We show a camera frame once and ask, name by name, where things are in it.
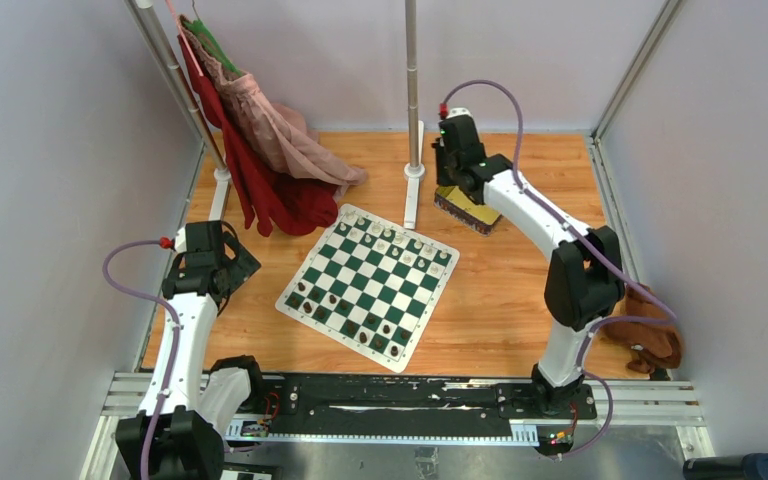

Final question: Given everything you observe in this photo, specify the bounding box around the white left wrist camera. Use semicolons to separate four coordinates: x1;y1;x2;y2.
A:
170;228;187;253

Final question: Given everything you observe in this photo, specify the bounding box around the yellow tin box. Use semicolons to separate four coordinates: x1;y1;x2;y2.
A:
434;186;502;236

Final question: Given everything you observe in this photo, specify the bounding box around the red cloth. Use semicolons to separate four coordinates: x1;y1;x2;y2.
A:
185;58;338;237

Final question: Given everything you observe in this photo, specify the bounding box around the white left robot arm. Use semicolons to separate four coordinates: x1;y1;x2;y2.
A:
102;220;267;479

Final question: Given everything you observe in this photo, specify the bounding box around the pink cloth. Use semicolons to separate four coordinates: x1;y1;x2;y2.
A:
177;15;368;199

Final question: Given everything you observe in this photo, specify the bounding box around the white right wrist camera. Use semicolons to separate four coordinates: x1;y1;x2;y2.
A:
447;107;472;119

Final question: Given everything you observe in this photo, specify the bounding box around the green cloth on hanger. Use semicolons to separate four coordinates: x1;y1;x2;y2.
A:
180;16;243;78

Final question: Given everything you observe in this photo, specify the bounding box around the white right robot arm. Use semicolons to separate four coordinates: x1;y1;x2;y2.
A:
433;108;625;418

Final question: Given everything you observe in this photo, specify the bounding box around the metal rack pole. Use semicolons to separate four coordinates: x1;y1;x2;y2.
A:
403;0;426;230
123;0;232;220

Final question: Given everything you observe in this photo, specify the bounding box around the brown cloth at right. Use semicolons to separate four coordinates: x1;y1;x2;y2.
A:
601;286;684;374

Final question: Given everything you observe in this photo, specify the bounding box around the left metal rack pole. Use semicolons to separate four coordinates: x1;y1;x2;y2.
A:
123;0;232;220

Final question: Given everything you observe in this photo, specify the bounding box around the green white chess mat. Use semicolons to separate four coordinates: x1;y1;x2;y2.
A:
275;204;460;373

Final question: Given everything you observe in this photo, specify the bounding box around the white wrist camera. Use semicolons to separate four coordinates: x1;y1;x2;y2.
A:
447;107;472;119
170;228;187;253

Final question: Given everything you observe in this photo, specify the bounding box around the centre metal rack pole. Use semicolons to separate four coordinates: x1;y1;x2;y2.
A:
403;0;426;230

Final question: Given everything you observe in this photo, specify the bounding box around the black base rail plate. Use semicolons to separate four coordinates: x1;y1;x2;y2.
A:
237;372;597;440

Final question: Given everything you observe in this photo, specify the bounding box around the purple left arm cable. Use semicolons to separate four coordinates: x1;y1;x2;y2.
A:
101;237;183;480

